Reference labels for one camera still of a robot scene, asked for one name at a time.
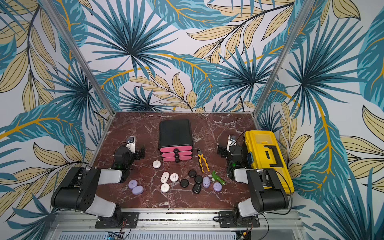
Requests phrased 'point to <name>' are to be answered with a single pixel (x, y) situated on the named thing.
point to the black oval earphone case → (196, 188)
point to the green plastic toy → (216, 177)
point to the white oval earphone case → (164, 177)
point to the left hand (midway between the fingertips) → (135, 145)
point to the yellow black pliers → (201, 156)
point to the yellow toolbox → (264, 150)
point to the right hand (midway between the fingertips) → (229, 143)
